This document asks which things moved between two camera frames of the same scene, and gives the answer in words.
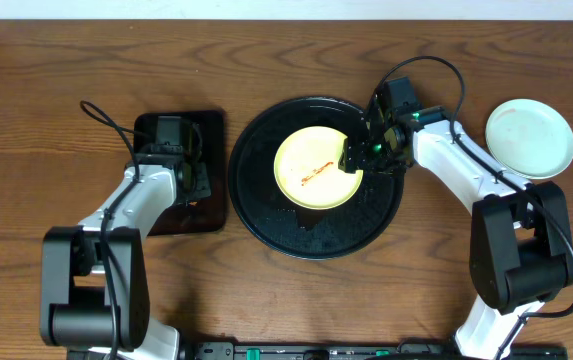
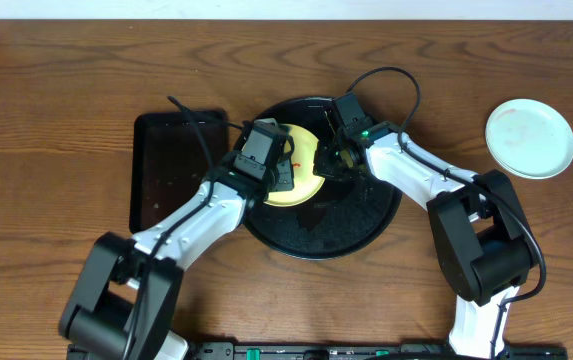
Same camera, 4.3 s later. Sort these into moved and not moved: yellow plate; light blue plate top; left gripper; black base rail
Moved: left gripper; yellow plate
Not moved: black base rail; light blue plate top
